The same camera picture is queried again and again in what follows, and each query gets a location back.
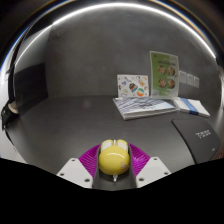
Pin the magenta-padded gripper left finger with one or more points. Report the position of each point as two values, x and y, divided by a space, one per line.
75 170

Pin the white card with colourful stickers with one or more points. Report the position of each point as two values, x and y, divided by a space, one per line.
133 86

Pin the white book with blue band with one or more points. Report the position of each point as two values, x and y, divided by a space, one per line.
196 108

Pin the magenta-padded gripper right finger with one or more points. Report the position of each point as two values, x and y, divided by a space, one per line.
151 170

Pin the yellow computer mouse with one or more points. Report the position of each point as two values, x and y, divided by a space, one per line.
113 160

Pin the black mouse pad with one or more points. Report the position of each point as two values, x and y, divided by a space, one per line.
196 140

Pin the striped cover book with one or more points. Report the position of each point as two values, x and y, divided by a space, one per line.
143 107

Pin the green flyer in clear stand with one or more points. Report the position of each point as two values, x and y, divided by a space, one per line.
163 73

